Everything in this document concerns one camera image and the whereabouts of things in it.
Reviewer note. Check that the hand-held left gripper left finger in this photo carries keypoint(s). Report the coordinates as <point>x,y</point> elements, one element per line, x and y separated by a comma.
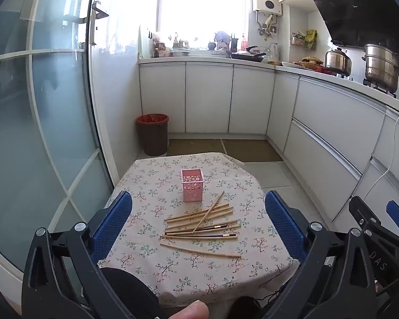
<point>114,219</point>

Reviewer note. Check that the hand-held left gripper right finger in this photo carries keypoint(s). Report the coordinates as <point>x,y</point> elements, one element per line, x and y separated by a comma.
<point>282,222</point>

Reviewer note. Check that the black chopstick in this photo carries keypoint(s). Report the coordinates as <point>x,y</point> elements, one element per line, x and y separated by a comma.
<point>219,236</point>
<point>219,227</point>

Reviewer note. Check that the pile of wooden chopsticks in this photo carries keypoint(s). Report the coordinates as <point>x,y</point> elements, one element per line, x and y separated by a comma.
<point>207,212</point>

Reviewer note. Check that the pink perforated holder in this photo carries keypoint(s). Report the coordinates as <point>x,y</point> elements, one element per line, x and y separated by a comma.
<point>192,189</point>

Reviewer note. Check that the person's left hand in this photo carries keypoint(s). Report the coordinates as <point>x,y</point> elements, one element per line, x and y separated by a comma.
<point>186,310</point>

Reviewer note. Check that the floral tablecloth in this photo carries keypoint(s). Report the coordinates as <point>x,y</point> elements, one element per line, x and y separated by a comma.
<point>153,272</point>

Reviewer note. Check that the brown trash bin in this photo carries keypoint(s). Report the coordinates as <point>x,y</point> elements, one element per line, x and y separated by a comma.
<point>153,139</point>

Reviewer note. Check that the white stove-side base cabinets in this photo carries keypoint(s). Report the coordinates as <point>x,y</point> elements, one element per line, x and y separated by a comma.
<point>322,129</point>

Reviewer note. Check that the frosted glass sliding door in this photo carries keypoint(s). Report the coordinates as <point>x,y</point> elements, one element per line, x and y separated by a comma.
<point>36,123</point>

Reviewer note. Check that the white window-side base cabinets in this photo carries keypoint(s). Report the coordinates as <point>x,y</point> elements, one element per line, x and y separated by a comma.
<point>206,96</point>

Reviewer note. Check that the steel steamer pot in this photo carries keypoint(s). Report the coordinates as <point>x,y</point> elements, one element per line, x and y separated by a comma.
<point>382,66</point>

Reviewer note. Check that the steel kettle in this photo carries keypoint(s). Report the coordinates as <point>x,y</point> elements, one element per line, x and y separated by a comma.
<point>337,63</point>

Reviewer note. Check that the woven food basket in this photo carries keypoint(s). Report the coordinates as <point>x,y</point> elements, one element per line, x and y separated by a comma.
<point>312,62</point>

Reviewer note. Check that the black frying pan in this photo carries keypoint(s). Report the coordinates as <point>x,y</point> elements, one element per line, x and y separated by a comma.
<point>249,55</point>

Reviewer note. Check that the clear glass jug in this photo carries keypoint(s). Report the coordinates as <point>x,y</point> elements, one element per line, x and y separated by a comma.
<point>274,52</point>

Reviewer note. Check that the steel basin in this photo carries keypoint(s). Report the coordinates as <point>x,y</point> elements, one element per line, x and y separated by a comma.
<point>179,52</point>

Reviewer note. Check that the pale cutting board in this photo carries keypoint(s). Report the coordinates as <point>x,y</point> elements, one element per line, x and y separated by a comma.
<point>145,41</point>

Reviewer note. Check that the red bottle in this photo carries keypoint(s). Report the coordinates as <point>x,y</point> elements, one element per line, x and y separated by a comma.
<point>243,44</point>

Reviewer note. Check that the black range hood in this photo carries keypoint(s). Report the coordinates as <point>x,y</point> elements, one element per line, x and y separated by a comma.
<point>362,10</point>

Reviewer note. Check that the kitchen window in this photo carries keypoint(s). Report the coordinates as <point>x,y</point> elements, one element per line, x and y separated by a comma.
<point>202,6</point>

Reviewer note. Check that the wall rack with packets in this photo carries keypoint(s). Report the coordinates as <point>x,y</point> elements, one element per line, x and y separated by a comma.
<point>306,39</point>

